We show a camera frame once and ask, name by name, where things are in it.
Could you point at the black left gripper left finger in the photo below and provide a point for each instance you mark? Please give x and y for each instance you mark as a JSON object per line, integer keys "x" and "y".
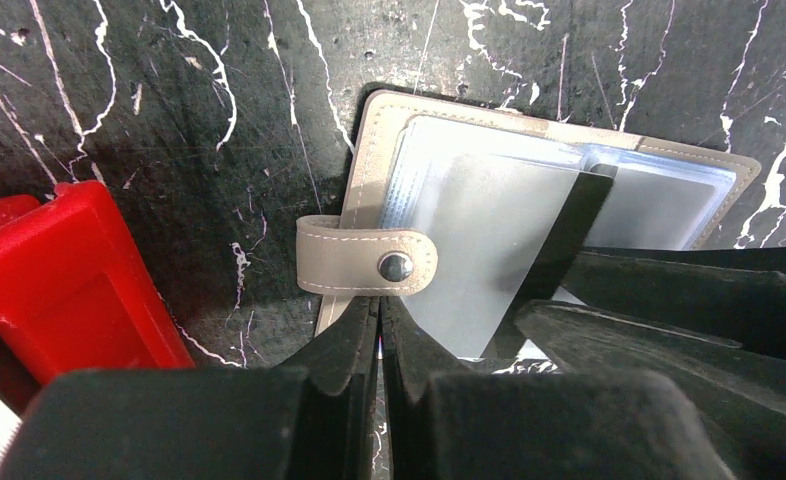
{"x": 306, "y": 418}

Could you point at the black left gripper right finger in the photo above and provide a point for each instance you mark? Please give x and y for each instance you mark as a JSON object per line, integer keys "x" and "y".
{"x": 450, "y": 422}

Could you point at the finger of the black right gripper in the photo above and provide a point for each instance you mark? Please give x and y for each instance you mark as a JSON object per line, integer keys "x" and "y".
{"x": 741, "y": 395}
{"x": 734, "y": 295}

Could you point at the black VIP credit card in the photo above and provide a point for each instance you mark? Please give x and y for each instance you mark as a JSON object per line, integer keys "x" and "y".
{"x": 540, "y": 278}

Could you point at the grey leather card holder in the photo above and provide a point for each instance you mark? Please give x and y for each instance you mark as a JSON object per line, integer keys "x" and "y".
{"x": 442, "y": 196}

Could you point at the red plastic bin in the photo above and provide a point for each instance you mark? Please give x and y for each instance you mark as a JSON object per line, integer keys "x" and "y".
{"x": 75, "y": 293}

